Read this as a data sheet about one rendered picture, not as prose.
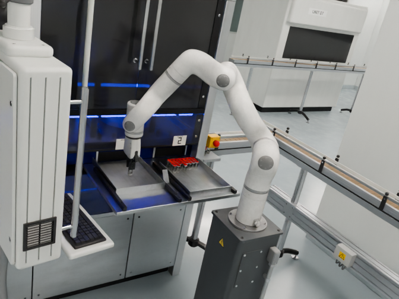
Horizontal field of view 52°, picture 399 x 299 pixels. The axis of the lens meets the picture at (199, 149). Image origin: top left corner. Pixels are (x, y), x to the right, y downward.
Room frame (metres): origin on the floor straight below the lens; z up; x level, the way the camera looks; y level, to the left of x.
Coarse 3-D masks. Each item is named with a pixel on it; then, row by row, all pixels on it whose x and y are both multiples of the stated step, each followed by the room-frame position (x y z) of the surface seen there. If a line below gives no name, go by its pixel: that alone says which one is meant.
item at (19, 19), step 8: (8, 0) 1.29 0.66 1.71; (16, 0) 1.33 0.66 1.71; (24, 0) 1.34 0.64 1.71; (32, 0) 1.37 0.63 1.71; (8, 8) 1.34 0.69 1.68; (16, 8) 1.34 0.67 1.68; (24, 8) 1.35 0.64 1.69; (8, 16) 1.34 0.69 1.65; (16, 16) 1.34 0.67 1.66; (24, 16) 1.35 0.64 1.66; (8, 24) 1.34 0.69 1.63; (16, 24) 1.34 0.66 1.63; (24, 24) 1.35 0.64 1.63; (8, 32) 1.32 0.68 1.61; (16, 32) 1.32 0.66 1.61; (24, 32) 1.34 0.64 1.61; (32, 32) 1.37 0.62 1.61
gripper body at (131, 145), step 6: (126, 138) 1.75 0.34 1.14; (132, 138) 1.72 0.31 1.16; (138, 138) 1.73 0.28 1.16; (126, 144) 1.75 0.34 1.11; (132, 144) 1.71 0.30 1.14; (138, 144) 1.72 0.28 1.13; (126, 150) 1.74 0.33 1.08; (132, 150) 1.70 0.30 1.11; (138, 150) 1.72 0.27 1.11; (132, 156) 1.71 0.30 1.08; (138, 156) 1.74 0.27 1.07
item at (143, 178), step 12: (108, 168) 1.91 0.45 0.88; (120, 168) 1.94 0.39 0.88; (144, 168) 1.99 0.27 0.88; (108, 180) 1.75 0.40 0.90; (120, 180) 1.81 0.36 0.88; (132, 180) 1.83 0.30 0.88; (144, 180) 1.86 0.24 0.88; (156, 180) 1.88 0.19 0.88; (120, 192) 1.68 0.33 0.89; (132, 192) 1.72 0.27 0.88
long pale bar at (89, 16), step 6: (90, 0) 1.74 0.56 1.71; (90, 6) 1.74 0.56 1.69; (90, 12) 1.74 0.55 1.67; (90, 18) 1.74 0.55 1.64; (90, 24) 1.75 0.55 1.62; (90, 30) 1.75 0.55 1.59; (90, 36) 1.75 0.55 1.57; (90, 42) 1.75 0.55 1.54; (84, 48) 1.75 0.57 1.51; (90, 48) 1.76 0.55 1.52; (84, 54) 1.74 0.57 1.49; (84, 60) 1.74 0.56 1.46; (84, 66) 1.74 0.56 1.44; (84, 72) 1.74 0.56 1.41; (84, 78) 1.74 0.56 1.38; (84, 84) 1.74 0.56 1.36; (78, 108) 1.79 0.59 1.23
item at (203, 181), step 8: (200, 160) 2.18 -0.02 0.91; (200, 168) 2.13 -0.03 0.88; (208, 168) 2.11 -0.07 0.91; (176, 176) 1.98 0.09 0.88; (184, 176) 2.00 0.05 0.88; (192, 176) 2.02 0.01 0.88; (200, 176) 2.04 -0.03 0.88; (208, 176) 2.06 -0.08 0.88; (216, 176) 2.04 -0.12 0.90; (184, 184) 1.91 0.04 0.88; (192, 184) 1.93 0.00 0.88; (200, 184) 1.94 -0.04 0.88; (208, 184) 1.96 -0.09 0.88; (216, 184) 1.98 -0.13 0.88; (224, 184) 1.97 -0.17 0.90; (192, 192) 1.79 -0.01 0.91; (200, 192) 1.81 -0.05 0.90; (208, 192) 1.85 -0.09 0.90; (216, 192) 1.88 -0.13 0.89; (224, 192) 1.91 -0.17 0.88
